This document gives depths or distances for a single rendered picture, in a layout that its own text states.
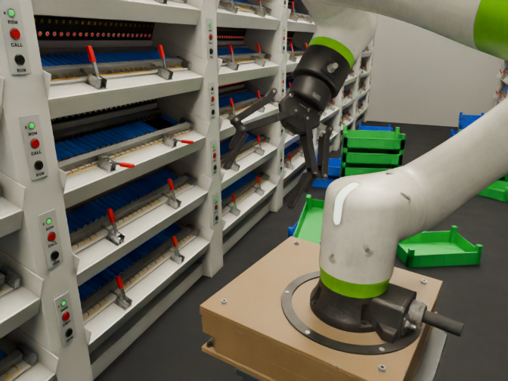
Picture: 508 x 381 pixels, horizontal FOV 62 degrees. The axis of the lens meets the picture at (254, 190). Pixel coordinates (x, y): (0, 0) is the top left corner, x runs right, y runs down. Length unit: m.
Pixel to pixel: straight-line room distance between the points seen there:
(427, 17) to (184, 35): 0.94
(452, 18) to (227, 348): 0.63
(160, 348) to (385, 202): 0.86
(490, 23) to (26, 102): 0.75
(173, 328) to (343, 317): 0.74
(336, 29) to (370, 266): 0.41
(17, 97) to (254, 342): 0.61
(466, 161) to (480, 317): 0.90
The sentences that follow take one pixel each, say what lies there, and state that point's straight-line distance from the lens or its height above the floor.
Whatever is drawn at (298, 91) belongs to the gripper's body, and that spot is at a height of 0.76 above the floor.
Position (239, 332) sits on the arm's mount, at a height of 0.36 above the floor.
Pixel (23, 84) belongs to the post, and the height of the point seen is 0.77.
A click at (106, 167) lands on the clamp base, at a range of 1.07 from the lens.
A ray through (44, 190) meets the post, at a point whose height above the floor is 0.56.
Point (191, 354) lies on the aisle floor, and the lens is 1.29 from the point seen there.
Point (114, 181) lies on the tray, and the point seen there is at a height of 0.51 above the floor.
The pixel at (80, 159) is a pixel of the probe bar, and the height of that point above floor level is 0.58.
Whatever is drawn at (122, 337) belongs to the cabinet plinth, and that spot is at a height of 0.05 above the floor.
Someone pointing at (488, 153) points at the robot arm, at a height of 0.68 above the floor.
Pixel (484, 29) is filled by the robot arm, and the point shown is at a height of 0.85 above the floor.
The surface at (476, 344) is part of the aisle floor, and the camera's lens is 1.47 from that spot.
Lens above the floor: 0.84
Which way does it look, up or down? 20 degrees down
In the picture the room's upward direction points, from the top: straight up
